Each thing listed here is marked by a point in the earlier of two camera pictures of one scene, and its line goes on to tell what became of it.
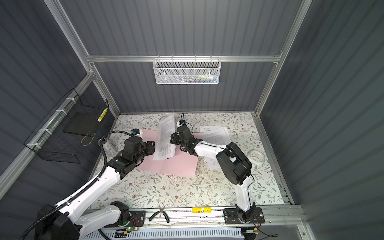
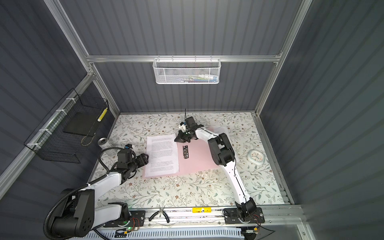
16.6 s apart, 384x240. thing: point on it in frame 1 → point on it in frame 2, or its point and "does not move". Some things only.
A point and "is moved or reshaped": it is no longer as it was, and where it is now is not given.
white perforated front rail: (165, 233) does not move
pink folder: (183, 163) is moved or reshaped
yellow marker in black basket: (102, 115) does not move
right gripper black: (174, 137) → (180, 137)
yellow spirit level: (199, 209) does not move
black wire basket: (71, 124) does not move
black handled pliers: (162, 210) does not move
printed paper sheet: (164, 149) → (163, 155)
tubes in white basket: (200, 78) does not move
